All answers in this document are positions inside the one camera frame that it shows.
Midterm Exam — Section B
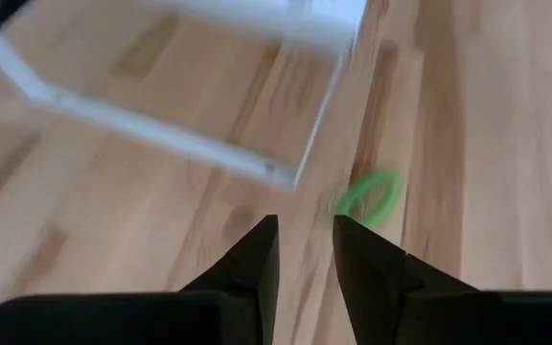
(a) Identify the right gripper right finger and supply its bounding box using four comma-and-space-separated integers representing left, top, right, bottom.
332, 214, 480, 345

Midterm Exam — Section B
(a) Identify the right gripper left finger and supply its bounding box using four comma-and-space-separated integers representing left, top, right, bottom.
179, 214, 281, 345

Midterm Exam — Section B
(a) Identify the green coil wristband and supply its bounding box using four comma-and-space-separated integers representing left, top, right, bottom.
334, 168, 404, 229

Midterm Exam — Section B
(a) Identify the white perforated metal shelf riser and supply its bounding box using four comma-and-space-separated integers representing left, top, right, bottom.
0, 0, 369, 192

